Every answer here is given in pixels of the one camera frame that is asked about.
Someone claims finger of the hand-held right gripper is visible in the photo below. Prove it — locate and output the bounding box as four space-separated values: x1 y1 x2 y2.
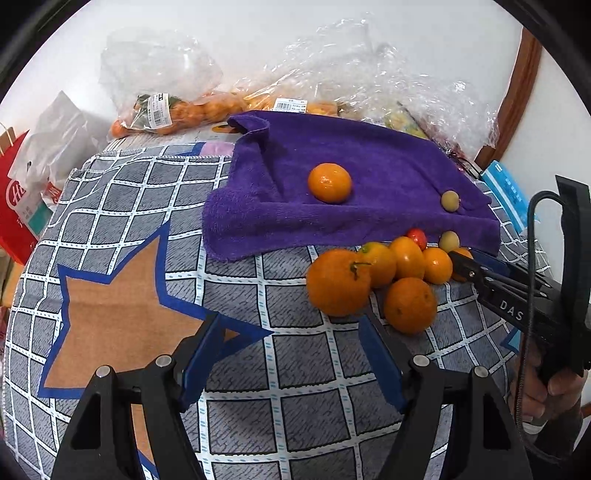
471 248 546 290
448 251 498 290

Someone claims person's right hand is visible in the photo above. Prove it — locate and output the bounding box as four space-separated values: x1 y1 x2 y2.
510 342 585 430

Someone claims purple towel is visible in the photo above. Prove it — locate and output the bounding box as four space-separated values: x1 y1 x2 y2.
202 110 502 261

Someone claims clear bag of mandarins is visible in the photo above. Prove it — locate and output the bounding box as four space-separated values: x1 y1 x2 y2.
99 30 245 139

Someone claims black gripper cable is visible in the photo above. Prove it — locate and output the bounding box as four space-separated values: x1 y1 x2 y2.
515 190 578 467

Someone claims yellow fruit package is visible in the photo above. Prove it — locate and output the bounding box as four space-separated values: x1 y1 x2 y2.
383 108 428 139

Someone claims blue box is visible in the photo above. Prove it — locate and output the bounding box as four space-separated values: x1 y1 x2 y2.
480 161 529 232

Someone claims large orange with stem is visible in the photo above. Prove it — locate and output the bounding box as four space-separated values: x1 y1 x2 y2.
306 248 372 317

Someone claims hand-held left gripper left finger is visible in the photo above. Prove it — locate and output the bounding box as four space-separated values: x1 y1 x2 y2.
51 311 227 480

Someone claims red paper bag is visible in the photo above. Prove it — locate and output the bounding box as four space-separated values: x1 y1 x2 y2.
0 122 51 266

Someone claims large crinkled clear plastic bag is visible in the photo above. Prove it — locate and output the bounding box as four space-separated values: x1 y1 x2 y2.
323 18 502 155

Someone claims clear bag of kumquats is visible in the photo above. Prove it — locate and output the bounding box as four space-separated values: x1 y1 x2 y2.
231 39 356 116

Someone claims brown wooden door frame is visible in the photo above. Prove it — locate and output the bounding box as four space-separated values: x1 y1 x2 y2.
473 28 543 171

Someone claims thin black cable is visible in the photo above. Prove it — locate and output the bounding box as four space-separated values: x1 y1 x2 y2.
448 148 483 180

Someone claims small orange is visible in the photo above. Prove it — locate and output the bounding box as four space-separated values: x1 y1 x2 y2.
450 247 474 282
390 236 426 280
422 247 454 284
358 242 398 289

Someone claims white plastic bag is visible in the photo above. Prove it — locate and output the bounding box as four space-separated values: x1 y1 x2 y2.
9 90 116 204

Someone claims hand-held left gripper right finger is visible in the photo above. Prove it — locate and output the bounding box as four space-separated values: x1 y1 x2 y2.
358 316 532 480

